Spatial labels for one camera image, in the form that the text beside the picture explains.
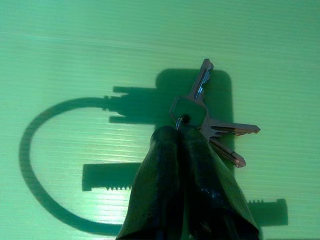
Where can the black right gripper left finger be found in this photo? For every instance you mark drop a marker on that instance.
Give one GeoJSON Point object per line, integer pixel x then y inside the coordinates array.
{"type": "Point", "coordinates": [160, 180]}

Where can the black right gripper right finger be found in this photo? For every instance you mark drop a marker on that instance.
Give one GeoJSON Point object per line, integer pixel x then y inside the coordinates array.
{"type": "Point", "coordinates": [212, 195]}

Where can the green corrugated plastic board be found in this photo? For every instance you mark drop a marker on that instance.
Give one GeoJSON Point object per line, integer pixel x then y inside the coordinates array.
{"type": "Point", "coordinates": [75, 50]}

